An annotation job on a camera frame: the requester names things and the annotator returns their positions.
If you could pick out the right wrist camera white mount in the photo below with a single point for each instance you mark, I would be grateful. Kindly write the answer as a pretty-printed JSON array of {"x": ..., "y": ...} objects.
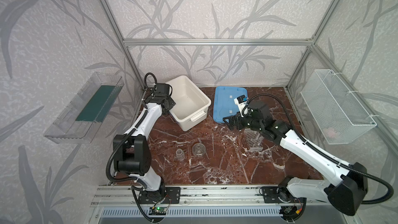
[{"x": 241, "y": 102}]

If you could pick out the white wire mesh basket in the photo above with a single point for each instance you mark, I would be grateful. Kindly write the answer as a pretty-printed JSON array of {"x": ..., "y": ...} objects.
[{"x": 334, "y": 105}]

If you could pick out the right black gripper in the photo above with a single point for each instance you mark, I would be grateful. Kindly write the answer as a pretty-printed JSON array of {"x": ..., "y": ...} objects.
[{"x": 238, "y": 121}]

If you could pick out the clear acrylic test tube rack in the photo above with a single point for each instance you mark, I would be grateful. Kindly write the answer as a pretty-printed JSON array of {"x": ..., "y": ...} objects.
[{"x": 253, "y": 140}]

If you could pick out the small clear glass beaker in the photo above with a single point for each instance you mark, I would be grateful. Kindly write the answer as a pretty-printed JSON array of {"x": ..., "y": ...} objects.
[{"x": 180, "y": 155}]

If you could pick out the white plastic storage bin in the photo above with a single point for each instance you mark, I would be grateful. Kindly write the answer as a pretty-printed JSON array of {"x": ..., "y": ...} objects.
[{"x": 191, "y": 103}]

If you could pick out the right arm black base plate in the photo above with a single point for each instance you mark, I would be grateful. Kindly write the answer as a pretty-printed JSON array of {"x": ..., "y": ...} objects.
[{"x": 271, "y": 194}]

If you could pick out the clear glass alcohol lamp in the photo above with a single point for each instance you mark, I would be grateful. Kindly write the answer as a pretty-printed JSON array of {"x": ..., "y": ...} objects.
[{"x": 198, "y": 150}]

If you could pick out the blue plastic bin lid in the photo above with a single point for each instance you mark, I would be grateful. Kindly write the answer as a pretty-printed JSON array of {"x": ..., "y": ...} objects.
[{"x": 224, "y": 105}]

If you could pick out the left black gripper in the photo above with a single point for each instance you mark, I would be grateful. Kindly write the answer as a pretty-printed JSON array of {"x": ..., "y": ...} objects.
[{"x": 168, "y": 104}]

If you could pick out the clear acrylic wall shelf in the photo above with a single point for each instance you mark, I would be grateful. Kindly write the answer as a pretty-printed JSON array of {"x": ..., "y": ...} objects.
[{"x": 80, "y": 121}]

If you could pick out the pink item in basket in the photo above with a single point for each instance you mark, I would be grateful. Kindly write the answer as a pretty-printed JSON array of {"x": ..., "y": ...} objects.
[{"x": 330, "y": 133}]

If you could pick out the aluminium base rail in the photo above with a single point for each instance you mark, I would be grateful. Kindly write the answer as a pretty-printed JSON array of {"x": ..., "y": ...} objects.
[{"x": 190, "y": 195}]

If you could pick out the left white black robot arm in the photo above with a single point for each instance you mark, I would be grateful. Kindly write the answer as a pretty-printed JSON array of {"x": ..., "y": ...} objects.
[{"x": 131, "y": 157}]

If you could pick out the green circuit board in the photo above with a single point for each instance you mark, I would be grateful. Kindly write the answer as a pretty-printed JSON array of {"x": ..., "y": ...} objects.
[{"x": 158, "y": 211}]

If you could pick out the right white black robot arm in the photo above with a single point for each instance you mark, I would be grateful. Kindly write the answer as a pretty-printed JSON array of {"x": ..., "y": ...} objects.
[{"x": 344, "y": 185}]

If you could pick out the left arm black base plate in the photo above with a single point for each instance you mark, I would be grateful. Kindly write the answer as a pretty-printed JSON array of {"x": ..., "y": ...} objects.
[{"x": 167, "y": 195}]

